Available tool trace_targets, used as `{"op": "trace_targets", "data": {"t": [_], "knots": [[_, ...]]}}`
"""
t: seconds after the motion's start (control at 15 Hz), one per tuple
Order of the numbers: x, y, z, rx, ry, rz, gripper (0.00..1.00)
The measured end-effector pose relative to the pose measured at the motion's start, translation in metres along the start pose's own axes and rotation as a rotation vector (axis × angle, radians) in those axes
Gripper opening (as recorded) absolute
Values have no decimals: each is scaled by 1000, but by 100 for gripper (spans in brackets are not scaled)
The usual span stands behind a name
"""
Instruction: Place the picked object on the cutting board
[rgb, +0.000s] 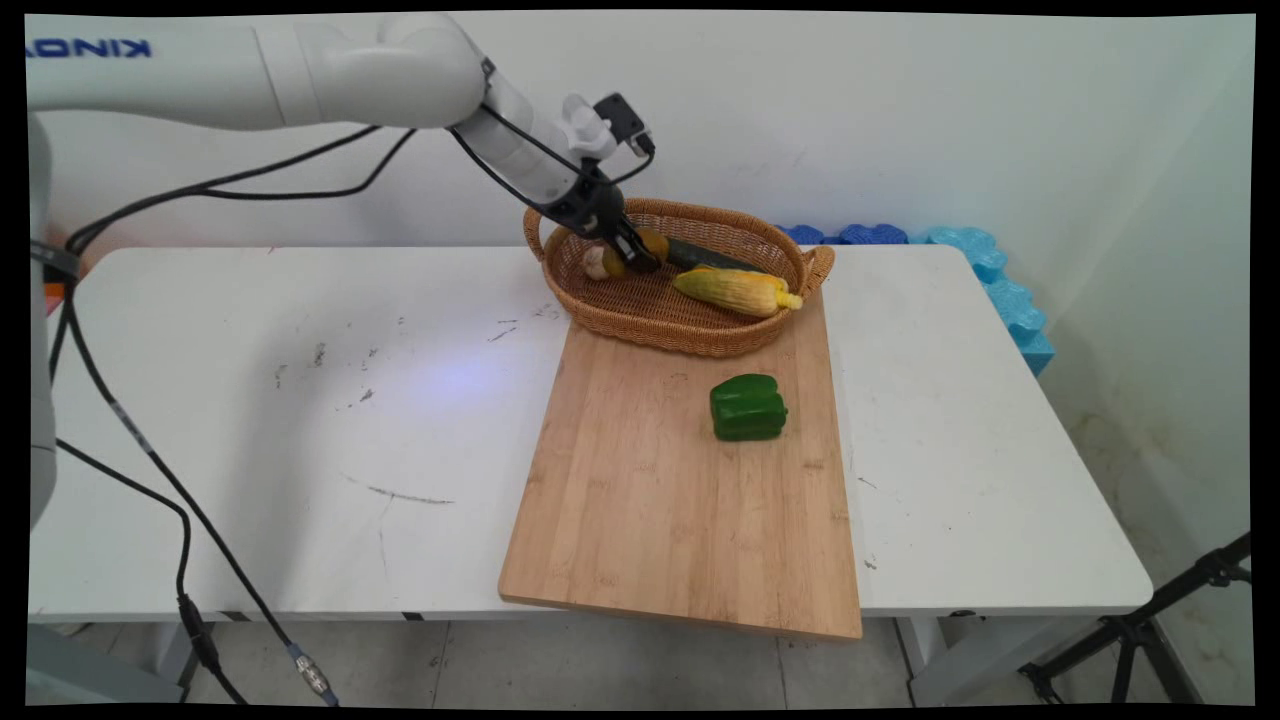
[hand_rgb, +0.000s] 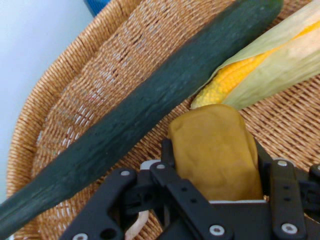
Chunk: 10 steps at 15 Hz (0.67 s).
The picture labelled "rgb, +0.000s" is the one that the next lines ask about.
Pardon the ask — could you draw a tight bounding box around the yellow corn cob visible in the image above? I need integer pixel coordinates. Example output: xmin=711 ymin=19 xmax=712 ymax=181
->
xmin=672 ymin=265 xmax=804 ymax=319

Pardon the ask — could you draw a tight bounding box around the black tripod stand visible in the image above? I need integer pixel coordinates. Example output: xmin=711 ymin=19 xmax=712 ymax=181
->
xmin=1018 ymin=532 xmax=1256 ymax=706

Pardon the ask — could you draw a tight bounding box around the dark green cucumber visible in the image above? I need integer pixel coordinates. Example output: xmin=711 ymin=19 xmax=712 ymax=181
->
xmin=664 ymin=236 xmax=767 ymax=275

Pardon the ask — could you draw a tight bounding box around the wooden cutting board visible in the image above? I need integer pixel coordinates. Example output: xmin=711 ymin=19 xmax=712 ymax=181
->
xmin=498 ymin=285 xmax=863 ymax=641

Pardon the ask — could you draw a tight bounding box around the white table leg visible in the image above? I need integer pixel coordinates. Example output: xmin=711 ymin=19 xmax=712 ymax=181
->
xmin=895 ymin=612 xmax=1001 ymax=706

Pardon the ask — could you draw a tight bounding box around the wide black velcro strap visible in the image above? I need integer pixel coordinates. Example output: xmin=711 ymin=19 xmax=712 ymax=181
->
xmin=30 ymin=240 xmax=82 ymax=280

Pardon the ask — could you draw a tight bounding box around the brown potato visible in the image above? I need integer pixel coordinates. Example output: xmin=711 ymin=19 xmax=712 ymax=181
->
xmin=600 ymin=228 xmax=672 ymax=280

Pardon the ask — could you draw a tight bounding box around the black cable with silver connector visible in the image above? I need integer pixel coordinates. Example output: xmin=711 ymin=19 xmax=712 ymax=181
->
xmin=45 ymin=100 xmax=657 ymax=706

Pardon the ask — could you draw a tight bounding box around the light grey camera mount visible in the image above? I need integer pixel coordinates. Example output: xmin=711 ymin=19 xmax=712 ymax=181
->
xmin=558 ymin=93 xmax=617 ymax=162

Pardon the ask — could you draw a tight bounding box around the light blue foam piece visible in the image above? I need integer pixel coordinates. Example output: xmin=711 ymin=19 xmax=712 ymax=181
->
xmin=908 ymin=226 xmax=1056 ymax=378

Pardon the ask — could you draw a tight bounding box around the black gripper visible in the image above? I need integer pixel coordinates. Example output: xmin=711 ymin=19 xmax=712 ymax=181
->
xmin=545 ymin=163 xmax=665 ymax=278

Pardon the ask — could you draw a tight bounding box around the green bell pepper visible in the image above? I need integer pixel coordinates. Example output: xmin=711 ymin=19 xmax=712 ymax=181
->
xmin=709 ymin=374 xmax=789 ymax=443

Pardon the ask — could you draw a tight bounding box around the woven wicker basket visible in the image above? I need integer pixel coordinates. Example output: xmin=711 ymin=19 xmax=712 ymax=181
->
xmin=522 ymin=197 xmax=836 ymax=359

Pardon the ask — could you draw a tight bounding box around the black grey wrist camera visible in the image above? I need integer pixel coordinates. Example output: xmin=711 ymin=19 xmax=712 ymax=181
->
xmin=593 ymin=92 xmax=657 ymax=160

